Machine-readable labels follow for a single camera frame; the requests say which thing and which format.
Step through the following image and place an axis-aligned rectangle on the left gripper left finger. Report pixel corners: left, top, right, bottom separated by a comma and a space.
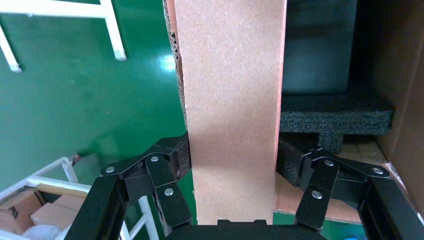
64, 132, 193, 240

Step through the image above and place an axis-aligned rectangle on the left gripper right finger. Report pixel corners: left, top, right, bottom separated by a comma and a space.
276, 137, 424, 240

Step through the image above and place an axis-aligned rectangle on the small cardboard box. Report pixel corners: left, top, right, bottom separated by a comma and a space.
162, 0, 288, 226

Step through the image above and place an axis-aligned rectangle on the large open cardboard box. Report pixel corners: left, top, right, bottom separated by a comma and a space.
274, 0, 424, 223

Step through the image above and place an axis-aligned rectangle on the black foam block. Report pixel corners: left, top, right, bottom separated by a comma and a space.
279, 93, 395, 156

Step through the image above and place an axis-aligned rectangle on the white wheeled shelf cart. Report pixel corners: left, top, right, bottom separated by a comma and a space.
0, 155, 160, 240

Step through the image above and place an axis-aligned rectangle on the clear plastic bag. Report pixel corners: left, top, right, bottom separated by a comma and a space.
21, 224, 72, 240

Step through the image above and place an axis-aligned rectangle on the dark smooth panel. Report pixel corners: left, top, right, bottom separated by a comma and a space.
283, 0, 359, 96

